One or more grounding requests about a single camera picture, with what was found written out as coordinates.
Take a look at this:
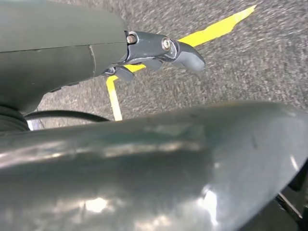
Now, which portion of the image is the yellow floor tape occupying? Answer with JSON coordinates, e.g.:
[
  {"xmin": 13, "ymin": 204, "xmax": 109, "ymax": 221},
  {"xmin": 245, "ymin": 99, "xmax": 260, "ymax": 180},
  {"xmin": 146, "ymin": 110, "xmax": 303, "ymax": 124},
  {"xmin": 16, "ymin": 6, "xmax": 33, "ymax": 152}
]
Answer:
[{"xmin": 106, "ymin": 4, "xmax": 257, "ymax": 122}]

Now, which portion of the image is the black cable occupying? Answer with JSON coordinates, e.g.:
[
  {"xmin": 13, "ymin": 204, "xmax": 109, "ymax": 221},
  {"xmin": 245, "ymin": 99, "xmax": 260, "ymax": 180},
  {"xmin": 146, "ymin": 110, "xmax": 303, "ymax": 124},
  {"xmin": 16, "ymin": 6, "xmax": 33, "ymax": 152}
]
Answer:
[{"xmin": 24, "ymin": 110, "xmax": 110, "ymax": 123}]

